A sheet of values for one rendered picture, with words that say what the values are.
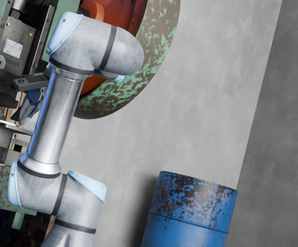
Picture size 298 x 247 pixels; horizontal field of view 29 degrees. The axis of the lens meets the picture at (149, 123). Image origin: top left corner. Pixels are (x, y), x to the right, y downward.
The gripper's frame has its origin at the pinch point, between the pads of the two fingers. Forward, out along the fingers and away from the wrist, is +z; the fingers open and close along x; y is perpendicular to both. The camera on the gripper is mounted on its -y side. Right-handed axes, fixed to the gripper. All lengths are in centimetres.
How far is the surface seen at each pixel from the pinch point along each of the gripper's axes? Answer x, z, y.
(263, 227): 79, 50, 334
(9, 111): 113, 38, 73
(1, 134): 6.6, 9.0, 0.6
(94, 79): 18.5, -19.9, 33.8
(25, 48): 29.3, -17.6, 6.2
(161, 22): 9, -53, 38
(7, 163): 5.1, 18.6, 8.5
